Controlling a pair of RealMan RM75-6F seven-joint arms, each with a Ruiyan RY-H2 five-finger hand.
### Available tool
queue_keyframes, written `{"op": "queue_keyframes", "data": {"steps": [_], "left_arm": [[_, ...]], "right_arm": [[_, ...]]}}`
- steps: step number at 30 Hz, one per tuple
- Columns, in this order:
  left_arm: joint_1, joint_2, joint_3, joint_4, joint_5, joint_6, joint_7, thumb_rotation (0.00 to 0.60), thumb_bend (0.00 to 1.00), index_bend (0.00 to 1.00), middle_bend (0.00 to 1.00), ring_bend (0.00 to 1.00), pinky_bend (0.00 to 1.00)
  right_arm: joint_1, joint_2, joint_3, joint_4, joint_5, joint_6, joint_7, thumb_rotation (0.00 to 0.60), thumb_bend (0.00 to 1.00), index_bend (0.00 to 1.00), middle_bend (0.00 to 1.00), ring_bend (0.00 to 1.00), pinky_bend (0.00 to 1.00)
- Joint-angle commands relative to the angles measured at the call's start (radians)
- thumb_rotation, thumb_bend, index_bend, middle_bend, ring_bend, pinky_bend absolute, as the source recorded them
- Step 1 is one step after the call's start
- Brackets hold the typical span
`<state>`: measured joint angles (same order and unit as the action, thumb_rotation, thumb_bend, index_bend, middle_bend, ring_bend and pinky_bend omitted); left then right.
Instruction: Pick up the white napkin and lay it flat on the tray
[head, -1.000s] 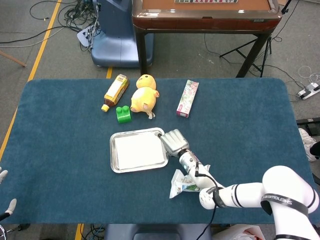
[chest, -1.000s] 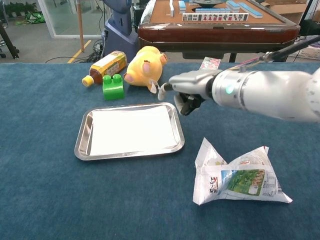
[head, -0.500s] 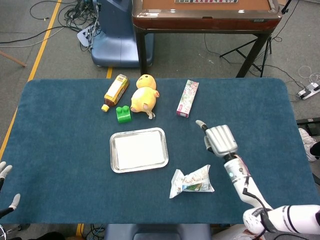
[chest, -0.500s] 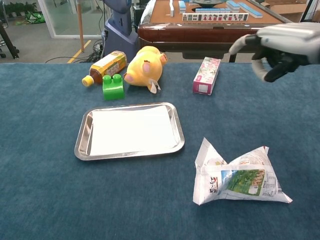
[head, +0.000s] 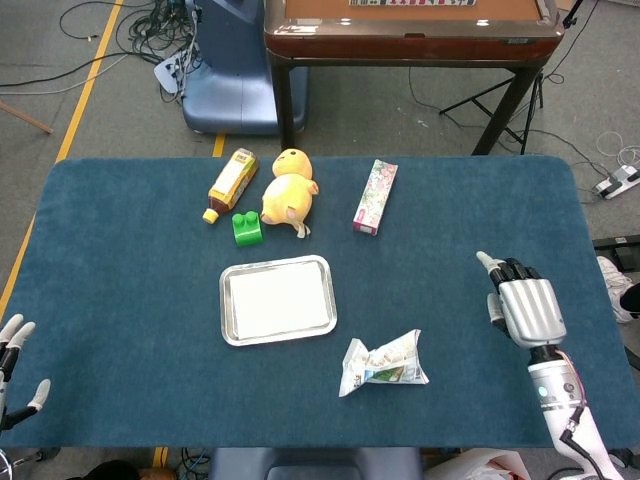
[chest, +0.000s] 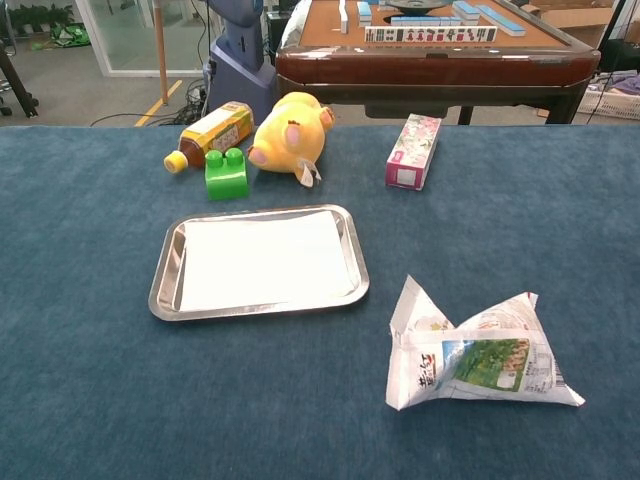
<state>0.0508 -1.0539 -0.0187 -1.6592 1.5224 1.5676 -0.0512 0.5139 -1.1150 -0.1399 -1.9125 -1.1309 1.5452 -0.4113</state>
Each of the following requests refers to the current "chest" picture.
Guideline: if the pink floral carton box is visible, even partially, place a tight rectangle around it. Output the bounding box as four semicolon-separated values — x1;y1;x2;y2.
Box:
384;113;443;192

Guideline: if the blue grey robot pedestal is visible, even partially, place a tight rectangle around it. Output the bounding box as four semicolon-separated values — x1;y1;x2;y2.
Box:
205;0;278;126

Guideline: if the yellow plush toy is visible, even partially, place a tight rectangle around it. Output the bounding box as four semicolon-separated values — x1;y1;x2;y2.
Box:
247;91;335;189

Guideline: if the brown mahjong table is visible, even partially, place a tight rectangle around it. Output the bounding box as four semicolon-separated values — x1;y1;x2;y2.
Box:
274;0;602;126

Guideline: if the white plastic basket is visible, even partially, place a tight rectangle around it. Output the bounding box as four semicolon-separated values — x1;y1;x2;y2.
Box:
575;74;640;121

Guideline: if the blue backed mahjong tile row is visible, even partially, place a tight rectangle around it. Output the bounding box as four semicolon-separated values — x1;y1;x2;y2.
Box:
390;15;463;27
474;3;527;37

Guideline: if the cardboard box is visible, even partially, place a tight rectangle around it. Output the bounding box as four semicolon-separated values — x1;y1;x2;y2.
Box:
519;0;621;49

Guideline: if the white faced mahjong tile row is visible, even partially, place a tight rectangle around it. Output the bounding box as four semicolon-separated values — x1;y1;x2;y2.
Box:
364;25;498;44

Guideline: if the tea bottle with yellow cap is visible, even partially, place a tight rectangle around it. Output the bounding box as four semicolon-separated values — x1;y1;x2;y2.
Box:
163;100;255;175

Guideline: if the white paper sheet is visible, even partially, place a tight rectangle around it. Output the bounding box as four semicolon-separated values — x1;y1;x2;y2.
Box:
177;209;357;314

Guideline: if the wooden pole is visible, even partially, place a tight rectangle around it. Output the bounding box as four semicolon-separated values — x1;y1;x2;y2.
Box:
152;0;170;106

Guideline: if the rectangular metal tray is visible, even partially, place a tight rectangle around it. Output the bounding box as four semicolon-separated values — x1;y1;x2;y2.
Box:
148;203;371;323

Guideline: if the black stand leg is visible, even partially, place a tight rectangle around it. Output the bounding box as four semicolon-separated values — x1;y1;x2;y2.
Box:
0;39;40;119

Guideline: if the crumpled white food bag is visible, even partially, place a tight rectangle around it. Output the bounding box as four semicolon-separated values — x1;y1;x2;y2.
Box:
385;274;587;412

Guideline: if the green bag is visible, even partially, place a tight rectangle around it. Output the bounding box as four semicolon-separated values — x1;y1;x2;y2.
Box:
49;23;92;49

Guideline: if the green toy building brick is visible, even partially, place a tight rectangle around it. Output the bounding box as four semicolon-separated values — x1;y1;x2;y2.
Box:
204;147;250;202

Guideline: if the green potted plants row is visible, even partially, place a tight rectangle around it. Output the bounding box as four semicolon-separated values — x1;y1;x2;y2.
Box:
7;3;76;36

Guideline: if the black floor cable bundle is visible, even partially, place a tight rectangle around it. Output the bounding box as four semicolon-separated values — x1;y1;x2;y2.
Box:
89;79;212;127

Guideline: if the blue carpet table cover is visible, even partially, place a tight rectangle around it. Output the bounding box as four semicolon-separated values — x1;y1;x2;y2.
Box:
0;123;640;480

